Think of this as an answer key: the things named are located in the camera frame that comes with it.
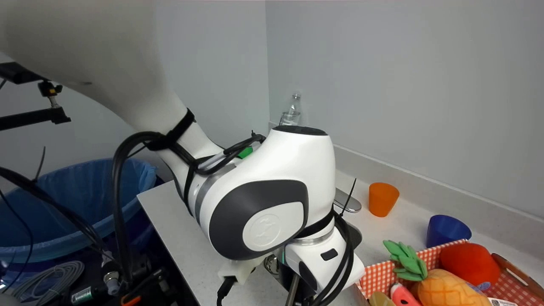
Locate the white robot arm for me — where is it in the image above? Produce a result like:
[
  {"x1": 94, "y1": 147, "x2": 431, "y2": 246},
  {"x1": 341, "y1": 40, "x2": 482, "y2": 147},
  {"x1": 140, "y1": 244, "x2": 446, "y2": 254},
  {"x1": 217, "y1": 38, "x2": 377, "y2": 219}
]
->
[{"x1": 0, "y1": 0, "x2": 365, "y2": 306}]

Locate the watermelon slice plush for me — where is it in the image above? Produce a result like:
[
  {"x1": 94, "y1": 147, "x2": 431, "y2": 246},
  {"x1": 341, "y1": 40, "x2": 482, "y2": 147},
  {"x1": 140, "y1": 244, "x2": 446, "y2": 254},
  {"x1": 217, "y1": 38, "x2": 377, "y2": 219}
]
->
[{"x1": 390, "y1": 283, "x2": 422, "y2": 306}]

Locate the orange pineapple plush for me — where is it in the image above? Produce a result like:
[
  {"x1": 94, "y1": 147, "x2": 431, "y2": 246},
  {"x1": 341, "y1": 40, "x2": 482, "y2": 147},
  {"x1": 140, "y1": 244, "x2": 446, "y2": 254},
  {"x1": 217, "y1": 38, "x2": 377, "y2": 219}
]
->
[{"x1": 383, "y1": 239, "x2": 492, "y2": 306}]

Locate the red patterned cardboard basket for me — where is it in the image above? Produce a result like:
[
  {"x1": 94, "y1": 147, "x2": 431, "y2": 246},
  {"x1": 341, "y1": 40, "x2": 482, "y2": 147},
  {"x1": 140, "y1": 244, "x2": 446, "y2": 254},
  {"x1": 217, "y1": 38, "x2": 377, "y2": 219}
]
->
[{"x1": 360, "y1": 239, "x2": 544, "y2": 306}]

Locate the chrome sink faucet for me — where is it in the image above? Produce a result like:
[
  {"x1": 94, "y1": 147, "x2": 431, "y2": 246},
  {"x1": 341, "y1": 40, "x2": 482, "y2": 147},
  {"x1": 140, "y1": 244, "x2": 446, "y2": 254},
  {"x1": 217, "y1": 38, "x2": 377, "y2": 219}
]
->
[{"x1": 334, "y1": 181, "x2": 363, "y2": 212}]

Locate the orange plastic cup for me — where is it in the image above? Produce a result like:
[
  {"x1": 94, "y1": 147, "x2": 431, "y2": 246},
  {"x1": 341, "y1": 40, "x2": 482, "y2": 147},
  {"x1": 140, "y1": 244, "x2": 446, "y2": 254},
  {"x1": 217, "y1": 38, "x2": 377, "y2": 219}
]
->
[{"x1": 370, "y1": 181, "x2": 400, "y2": 217}]

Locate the blue plastic cup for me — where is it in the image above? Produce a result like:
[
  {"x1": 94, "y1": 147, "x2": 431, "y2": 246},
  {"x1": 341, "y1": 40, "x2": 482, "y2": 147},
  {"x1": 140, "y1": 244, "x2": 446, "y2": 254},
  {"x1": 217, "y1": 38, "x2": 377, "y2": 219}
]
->
[{"x1": 426, "y1": 214, "x2": 473, "y2": 246}]

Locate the blue trash bin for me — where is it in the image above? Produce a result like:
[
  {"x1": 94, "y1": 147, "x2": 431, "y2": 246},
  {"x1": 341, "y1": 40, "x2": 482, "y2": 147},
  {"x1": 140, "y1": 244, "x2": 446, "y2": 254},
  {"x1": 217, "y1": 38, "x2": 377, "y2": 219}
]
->
[{"x1": 0, "y1": 159, "x2": 157, "y2": 263}]

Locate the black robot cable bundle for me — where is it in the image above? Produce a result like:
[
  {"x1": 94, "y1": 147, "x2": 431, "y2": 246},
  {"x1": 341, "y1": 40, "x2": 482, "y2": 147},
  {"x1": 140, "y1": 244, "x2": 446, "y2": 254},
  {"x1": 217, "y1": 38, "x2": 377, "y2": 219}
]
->
[{"x1": 111, "y1": 108, "x2": 269, "y2": 285}]

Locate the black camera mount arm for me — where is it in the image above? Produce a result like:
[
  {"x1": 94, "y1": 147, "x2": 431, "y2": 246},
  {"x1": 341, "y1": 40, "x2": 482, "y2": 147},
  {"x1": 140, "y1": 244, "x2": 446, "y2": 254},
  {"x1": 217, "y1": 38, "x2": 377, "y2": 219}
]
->
[{"x1": 0, "y1": 61, "x2": 72, "y2": 130}]

